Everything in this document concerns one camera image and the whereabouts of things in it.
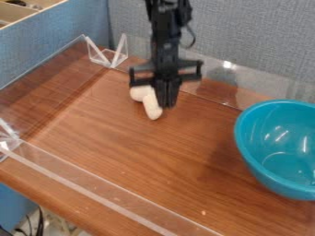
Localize clear acrylic left barrier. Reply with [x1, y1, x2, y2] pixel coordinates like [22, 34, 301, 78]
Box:
[0, 34, 87, 90]

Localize white plush mushroom toy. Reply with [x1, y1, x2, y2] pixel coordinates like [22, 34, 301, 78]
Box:
[130, 86, 163, 120]

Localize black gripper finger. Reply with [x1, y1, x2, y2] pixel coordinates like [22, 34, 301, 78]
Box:
[167, 78, 182, 108]
[154, 80, 167, 108]

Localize clear acrylic barrier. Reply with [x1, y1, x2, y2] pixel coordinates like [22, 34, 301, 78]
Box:
[0, 118, 223, 236]
[0, 34, 87, 90]
[122, 33, 315, 112]

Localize wooden shelf box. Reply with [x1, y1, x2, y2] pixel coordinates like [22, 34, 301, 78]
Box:
[0, 0, 70, 30]

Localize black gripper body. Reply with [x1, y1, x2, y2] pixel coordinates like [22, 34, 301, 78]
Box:
[130, 39, 203, 88]

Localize clear acrylic corner bracket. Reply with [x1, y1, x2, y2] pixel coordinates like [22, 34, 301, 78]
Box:
[85, 34, 130, 68]

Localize clear acrylic front barrier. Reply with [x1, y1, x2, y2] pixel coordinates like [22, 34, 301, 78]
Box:
[0, 118, 223, 236]

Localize blue plastic bowl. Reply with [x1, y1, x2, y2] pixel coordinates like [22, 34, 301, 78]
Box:
[234, 100, 315, 201]

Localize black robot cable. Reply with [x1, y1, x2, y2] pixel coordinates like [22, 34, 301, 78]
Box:
[181, 22, 198, 50]

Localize clear acrylic back barrier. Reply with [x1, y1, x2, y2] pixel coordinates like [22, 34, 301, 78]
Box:
[122, 33, 315, 112]

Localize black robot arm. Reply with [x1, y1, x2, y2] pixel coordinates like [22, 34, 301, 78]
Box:
[130, 0, 203, 108]

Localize black floor cables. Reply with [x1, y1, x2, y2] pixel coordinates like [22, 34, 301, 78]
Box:
[0, 206, 47, 236]

